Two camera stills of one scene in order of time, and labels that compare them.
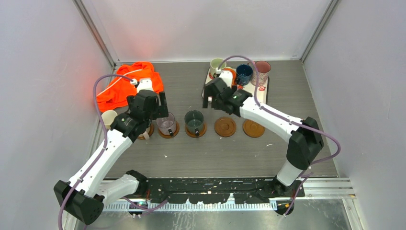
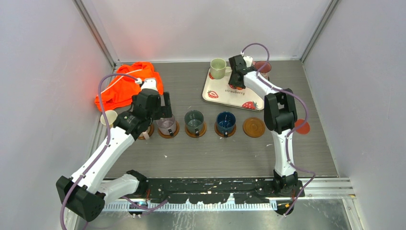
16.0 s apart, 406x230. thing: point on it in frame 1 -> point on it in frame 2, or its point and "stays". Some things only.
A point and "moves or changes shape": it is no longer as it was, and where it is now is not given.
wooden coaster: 177,130 stays
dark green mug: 194,120 stays
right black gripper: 206,100 -> 231,82
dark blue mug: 243,74 moves or changes shape
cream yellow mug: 107,117 stays
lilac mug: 167,125 stays
